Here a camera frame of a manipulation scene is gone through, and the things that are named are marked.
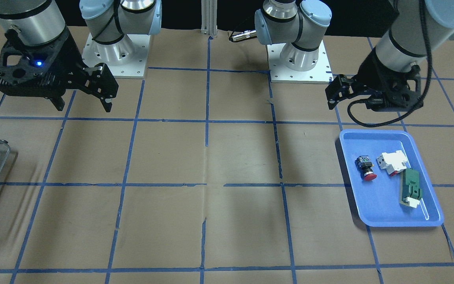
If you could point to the blue plastic tray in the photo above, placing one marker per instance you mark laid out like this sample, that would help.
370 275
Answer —
378 201

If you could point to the white circuit breaker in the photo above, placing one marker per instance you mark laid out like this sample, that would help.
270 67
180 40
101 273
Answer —
393 163

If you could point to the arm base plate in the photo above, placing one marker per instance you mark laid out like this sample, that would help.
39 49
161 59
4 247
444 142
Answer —
321 71
125 59

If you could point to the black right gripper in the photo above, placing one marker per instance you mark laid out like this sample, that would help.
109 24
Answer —
70 60

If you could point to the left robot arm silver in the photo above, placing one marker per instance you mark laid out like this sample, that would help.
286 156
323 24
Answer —
420 27

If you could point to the green and white connector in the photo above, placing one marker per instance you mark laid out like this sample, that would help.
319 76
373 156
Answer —
410 193

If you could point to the red emergency stop button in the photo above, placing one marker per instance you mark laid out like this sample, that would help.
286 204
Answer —
365 165

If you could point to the aluminium frame post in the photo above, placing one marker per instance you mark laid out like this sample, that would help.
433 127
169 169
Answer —
209 9

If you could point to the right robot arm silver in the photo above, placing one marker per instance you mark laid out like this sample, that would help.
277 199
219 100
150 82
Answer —
41 21

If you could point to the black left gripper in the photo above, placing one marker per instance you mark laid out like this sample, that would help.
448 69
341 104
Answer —
373 74

